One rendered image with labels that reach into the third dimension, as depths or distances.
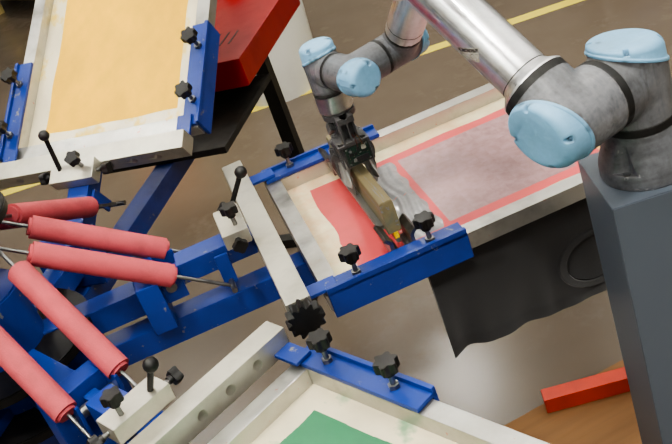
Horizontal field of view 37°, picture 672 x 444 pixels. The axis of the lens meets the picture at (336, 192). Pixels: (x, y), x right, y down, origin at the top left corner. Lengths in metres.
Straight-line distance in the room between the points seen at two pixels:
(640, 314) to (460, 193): 0.63
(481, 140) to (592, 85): 0.92
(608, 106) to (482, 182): 0.77
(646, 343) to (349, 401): 0.51
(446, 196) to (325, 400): 0.63
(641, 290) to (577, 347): 1.53
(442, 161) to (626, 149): 0.82
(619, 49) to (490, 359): 1.85
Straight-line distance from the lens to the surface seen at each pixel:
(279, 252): 2.08
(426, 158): 2.41
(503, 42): 1.55
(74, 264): 2.10
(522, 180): 2.22
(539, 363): 3.21
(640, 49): 1.56
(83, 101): 2.84
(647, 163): 1.63
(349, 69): 1.96
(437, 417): 1.65
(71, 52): 2.96
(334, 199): 2.37
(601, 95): 1.52
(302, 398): 1.84
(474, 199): 2.20
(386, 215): 2.05
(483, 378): 3.21
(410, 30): 1.97
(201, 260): 2.20
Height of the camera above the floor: 2.09
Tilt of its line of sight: 28 degrees down
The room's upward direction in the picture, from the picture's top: 20 degrees counter-clockwise
